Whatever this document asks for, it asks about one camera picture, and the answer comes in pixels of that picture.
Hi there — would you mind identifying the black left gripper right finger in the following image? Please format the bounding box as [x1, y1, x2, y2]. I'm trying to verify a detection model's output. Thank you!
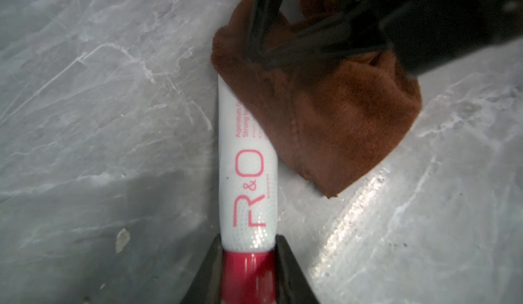
[275, 234, 320, 304]

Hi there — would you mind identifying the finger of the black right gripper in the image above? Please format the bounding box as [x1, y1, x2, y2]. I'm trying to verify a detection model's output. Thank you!
[245, 0, 283, 59]
[253, 1, 388, 68]

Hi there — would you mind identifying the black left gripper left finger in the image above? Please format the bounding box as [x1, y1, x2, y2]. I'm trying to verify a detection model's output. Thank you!
[180, 234, 223, 304]

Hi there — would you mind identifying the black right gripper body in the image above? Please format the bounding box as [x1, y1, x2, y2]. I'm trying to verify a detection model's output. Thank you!
[349, 0, 522, 76]

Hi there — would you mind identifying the brown cloth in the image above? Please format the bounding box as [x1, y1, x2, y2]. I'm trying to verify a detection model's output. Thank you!
[211, 0, 422, 198]

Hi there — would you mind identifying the white tube red cap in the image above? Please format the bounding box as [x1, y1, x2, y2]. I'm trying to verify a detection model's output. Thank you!
[218, 78, 278, 303]

